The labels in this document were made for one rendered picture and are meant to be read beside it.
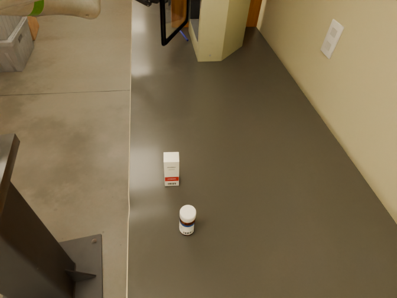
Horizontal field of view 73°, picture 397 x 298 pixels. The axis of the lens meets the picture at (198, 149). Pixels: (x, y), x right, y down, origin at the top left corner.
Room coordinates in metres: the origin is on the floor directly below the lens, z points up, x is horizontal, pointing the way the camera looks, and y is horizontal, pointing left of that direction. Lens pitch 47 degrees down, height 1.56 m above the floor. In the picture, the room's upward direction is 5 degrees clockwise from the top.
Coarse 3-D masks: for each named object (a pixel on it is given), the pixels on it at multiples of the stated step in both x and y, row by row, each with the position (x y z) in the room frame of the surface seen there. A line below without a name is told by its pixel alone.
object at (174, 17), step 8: (160, 0) 1.12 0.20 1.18; (176, 0) 1.27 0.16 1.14; (184, 0) 1.36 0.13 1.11; (160, 8) 1.12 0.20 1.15; (168, 8) 1.19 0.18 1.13; (176, 8) 1.27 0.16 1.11; (184, 8) 1.37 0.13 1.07; (160, 16) 1.12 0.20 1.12; (168, 16) 1.19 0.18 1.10; (176, 16) 1.27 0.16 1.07; (184, 16) 1.37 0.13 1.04; (168, 24) 1.18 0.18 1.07; (176, 24) 1.27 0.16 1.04; (168, 32) 1.18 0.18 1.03
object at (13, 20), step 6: (0, 18) 2.33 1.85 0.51; (6, 18) 2.44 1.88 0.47; (12, 18) 2.57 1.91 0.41; (18, 18) 2.70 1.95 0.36; (0, 24) 2.29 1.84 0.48; (6, 24) 2.41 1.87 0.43; (12, 24) 2.52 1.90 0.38; (0, 30) 2.29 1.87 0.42; (6, 30) 2.36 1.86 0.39; (12, 30) 2.48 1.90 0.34; (0, 36) 2.29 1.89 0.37; (6, 36) 2.32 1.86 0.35
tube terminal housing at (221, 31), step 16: (208, 0) 1.12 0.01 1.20; (224, 0) 1.14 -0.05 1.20; (240, 0) 1.22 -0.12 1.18; (208, 16) 1.12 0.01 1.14; (224, 16) 1.14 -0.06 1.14; (240, 16) 1.24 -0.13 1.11; (192, 32) 1.30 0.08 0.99; (208, 32) 1.12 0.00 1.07; (224, 32) 1.14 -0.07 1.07; (240, 32) 1.27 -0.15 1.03; (208, 48) 1.12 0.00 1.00; (224, 48) 1.15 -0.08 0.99
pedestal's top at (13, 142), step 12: (0, 144) 0.52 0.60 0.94; (12, 144) 0.53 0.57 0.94; (0, 156) 0.48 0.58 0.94; (12, 156) 0.50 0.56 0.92; (0, 168) 0.43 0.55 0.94; (12, 168) 0.46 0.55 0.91; (0, 180) 0.39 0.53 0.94; (0, 192) 0.36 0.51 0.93; (0, 204) 0.34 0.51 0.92; (0, 216) 0.31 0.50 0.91
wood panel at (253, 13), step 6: (252, 0) 1.55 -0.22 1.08; (258, 0) 1.56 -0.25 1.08; (252, 6) 1.55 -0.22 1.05; (258, 6) 1.56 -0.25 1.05; (252, 12) 1.56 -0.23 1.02; (258, 12) 1.56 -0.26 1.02; (252, 18) 1.56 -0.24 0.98; (186, 24) 1.48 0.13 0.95; (246, 24) 1.55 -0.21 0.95; (252, 24) 1.56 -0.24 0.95
